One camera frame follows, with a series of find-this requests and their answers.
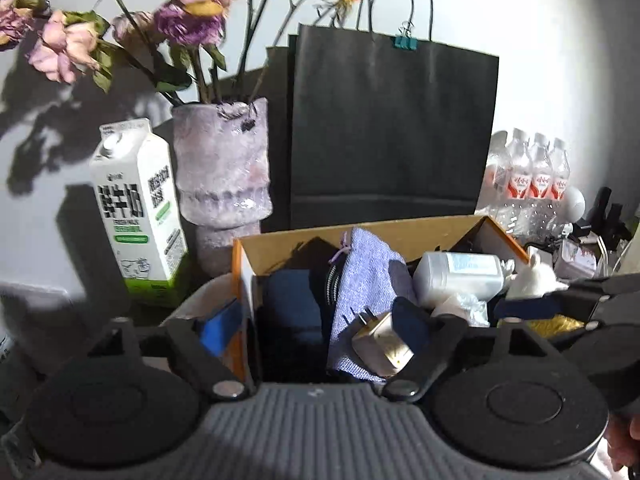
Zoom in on person's right hand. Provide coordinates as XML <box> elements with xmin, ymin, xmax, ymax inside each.
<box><xmin>606</xmin><ymin>400</ymin><xmax>640</xmax><ymax>472</ymax></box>

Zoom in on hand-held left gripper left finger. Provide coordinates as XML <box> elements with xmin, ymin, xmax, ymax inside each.
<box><xmin>90</xmin><ymin>299</ymin><xmax>257</xmax><ymax>402</ymax></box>

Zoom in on yellow plush toy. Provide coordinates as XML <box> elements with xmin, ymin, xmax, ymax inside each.
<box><xmin>529</xmin><ymin>315</ymin><xmax>586</xmax><ymax>339</ymax></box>

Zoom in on small pink white box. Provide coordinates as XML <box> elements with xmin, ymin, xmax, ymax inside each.
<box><xmin>554</xmin><ymin>239</ymin><xmax>599</xmax><ymax>282</ymax></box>

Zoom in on white plastic bottle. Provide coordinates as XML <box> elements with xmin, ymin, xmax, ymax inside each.
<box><xmin>412</xmin><ymin>251</ymin><xmax>509</xmax><ymax>309</ymax></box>

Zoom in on navy blue cloth item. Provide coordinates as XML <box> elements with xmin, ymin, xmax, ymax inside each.
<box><xmin>259</xmin><ymin>269</ymin><xmax>327</xmax><ymax>343</ymax></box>

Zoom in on black gadget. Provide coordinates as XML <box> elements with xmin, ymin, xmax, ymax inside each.
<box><xmin>581</xmin><ymin>186</ymin><xmax>632</xmax><ymax>242</ymax></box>

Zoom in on purple glass vase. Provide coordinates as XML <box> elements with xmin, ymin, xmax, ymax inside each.
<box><xmin>171</xmin><ymin>97</ymin><xmax>274</xmax><ymax>277</ymax></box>

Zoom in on white rabbit figure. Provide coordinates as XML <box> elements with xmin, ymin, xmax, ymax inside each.
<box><xmin>506</xmin><ymin>252</ymin><xmax>569</xmax><ymax>299</ymax></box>

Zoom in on red cardboard box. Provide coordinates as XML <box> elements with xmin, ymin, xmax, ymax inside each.
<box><xmin>231</xmin><ymin>214</ymin><xmax>532</xmax><ymax>386</ymax></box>

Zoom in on purple fabric pouch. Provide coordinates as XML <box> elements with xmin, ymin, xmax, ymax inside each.
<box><xmin>327</xmin><ymin>227</ymin><xmax>419</xmax><ymax>384</ymax></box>

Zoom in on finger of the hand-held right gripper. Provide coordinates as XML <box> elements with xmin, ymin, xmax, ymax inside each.
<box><xmin>491</xmin><ymin>272</ymin><xmax>640</xmax><ymax>322</ymax></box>

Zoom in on clear plastic wrap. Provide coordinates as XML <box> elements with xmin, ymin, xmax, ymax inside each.
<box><xmin>431</xmin><ymin>292</ymin><xmax>489</xmax><ymax>329</ymax></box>

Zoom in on black paper bag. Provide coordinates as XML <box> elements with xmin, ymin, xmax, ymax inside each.
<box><xmin>264</xmin><ymin>35</ymin><xmax>301</xmax><ymax>234</ymax></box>
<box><xmin>289</xmin><ymin>0</ymin><xmax>500</xmax><ymax>232</ymax></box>

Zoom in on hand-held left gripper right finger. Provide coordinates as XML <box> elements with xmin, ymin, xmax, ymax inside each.
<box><xmin>381</xmin><ymin>297</ymin><xmax>557</xmax><ymax>402</ymax></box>

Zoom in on dried purple rose bouquet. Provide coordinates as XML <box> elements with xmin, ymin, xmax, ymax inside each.
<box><xmin>0</xmin><ymin>0</ymin><xmax>367</xmax><ymax>107</ymax></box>

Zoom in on white charger plug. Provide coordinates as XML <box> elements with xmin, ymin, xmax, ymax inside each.
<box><xmin>351</xmin><ymin>309</ymin><xmax>416</xmax><ymax>379</ymax></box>

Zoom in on white milk carton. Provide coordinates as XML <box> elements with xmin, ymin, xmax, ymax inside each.
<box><xmin>89</xmin><ymin>118</ymin><xmax>190</xmax><ymax>307</ymax></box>

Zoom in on green binder clip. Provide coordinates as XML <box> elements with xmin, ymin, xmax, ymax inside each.
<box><xmin>393</xmin><ymin>20</ymin><xmax>419</xmax><ymax>52</ymax></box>

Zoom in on pack of water bottles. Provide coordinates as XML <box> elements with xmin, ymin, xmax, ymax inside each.
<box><xmin>475</xmin><ymin>127</ymin><xmax>574</xmax><ymax>242</ymax></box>

